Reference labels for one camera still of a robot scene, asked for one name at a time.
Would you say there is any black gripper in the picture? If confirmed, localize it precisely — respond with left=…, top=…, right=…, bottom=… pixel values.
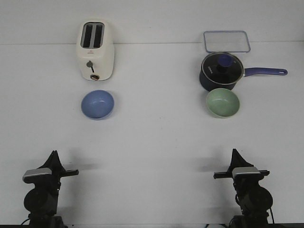
left=213, top=148, right=270, bottom=190
left=35, top=150, right=79, bottom=188

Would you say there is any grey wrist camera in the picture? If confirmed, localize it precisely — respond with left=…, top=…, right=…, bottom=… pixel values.
left=22, top=168, right=52, bottom=184
left=232, top=166, right=261, bottom=179

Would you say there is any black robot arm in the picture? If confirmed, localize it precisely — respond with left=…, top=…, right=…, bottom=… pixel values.
left=22, top=150, right=79, bottom=228
left=213, top=149, right=273, bottom=228

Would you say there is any glass pot lid blue knob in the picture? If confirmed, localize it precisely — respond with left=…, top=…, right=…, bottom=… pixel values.
left=202, top=52, right=244, bottom=85

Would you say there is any white two-slot toaster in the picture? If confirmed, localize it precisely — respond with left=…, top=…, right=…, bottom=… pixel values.
left=76, top=19, right=114, bottom=81

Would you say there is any clear container lid blue rim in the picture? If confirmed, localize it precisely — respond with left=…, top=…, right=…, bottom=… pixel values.
left=203, top=30, right=251, bottom=53

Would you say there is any dark blue saucepan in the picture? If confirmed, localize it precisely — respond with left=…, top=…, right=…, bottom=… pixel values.
left=199, top=52, right=288, bottom=91

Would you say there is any blue bowl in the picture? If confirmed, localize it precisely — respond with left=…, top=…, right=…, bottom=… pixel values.
left=81, top=90, right=115, bottom=120

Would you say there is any green bowl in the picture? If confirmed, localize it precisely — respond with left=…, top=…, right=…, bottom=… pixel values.
left=206, top=88, right=240, bottom=118

